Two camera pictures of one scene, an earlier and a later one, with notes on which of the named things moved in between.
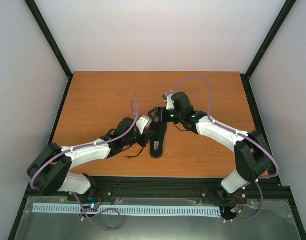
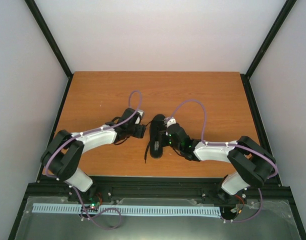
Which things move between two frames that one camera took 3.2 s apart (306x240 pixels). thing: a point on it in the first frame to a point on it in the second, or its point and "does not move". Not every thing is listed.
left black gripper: x=146 y=139 to x=140 y=133
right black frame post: x=245 y=77 does not move
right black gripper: x=157 y=118 to x=163 y=143
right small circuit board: x=233 y=210 does not move
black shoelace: x=133 y=156 to x=149 y=142
